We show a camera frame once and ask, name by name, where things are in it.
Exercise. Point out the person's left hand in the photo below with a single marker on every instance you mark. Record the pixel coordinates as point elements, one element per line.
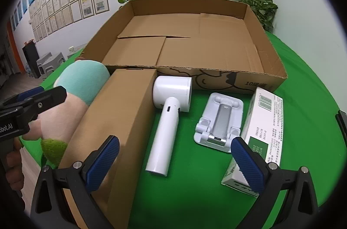
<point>15,172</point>

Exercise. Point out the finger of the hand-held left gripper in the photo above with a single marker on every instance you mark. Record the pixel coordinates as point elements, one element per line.
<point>31,93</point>
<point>48,97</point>

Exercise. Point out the white hair dryer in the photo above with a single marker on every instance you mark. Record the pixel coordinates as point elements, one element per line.
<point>162,136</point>

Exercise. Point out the white paper cup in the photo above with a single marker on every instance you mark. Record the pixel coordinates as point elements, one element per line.
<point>71,50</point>

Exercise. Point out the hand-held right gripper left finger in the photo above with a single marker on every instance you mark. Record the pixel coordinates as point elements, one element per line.
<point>104,161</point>

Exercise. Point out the black cabinet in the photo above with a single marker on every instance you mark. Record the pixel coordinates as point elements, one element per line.
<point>31,58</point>

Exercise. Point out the white folding phone stand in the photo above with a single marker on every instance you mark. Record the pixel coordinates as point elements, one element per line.
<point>222,120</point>

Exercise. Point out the tall green potted plant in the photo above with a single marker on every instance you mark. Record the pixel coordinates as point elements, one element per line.
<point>254,4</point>

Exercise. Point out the black rounded object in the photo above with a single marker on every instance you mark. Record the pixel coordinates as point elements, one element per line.
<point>342,123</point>

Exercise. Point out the grey plastic stool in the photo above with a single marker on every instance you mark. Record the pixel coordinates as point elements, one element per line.
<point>43,61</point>
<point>55,63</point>

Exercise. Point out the large cardboard box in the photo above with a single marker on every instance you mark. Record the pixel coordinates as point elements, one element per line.
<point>189,55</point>

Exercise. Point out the long cardboard box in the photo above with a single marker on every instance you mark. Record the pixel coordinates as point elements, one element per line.
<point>116,115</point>

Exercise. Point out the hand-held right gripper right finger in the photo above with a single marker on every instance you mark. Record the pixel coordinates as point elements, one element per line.
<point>246,161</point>

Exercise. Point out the white and green carton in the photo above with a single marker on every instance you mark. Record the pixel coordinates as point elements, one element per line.
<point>265,120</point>

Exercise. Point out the green tablecloth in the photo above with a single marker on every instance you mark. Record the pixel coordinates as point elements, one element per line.
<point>195,191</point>

